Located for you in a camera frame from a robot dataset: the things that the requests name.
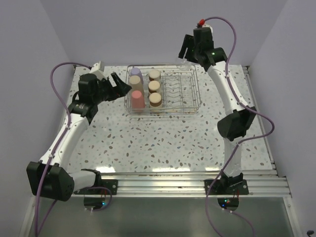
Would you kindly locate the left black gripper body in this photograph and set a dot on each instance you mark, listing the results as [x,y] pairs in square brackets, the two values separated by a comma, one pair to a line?
[105,89]

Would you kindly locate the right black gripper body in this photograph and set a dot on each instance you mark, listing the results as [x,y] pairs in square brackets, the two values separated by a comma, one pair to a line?
[196,48]

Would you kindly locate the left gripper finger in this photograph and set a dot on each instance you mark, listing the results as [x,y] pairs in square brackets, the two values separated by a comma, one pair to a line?
[113,95]
[121,87]

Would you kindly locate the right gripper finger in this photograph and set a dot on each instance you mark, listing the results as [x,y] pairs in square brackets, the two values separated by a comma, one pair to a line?
[191,57]
[188,44]

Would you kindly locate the clear glass cup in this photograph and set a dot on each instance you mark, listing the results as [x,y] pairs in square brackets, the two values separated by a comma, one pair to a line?
[184,66]

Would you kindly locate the beige plastic cup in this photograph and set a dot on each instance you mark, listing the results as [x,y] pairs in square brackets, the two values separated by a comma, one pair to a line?
[136,84]

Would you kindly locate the red plastic cup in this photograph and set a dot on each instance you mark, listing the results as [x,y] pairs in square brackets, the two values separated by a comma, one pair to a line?
[137,100]

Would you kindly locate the purple plastic cup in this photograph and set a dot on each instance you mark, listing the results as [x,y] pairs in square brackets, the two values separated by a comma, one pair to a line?
[135,72]

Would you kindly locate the steel cup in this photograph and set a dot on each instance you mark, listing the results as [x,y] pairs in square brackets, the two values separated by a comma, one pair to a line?
[154,87]
[154,75]
[155,100]

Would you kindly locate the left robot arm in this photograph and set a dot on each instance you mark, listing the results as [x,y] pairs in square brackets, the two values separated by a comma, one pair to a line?
[48,177]

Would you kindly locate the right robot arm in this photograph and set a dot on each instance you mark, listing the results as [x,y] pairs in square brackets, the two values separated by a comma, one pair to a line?
[237,121]

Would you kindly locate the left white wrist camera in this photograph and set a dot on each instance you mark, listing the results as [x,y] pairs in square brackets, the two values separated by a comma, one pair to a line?
[97,69]

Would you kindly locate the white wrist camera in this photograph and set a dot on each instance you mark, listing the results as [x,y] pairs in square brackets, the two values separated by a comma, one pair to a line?
[202,24]
[97,69]

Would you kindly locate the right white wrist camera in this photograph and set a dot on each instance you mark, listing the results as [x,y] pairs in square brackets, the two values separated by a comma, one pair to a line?
[202,24]

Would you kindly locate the wire dish rack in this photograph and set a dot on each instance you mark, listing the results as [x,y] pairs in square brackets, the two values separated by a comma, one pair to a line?
[180,91]

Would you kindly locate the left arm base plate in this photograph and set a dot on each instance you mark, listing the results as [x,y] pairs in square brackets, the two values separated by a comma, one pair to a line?
[106,187]

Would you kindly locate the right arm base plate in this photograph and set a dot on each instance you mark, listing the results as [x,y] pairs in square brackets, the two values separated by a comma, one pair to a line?
[220,189]

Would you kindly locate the aluminium front rail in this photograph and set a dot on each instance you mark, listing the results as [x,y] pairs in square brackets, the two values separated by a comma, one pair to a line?
[191,184]

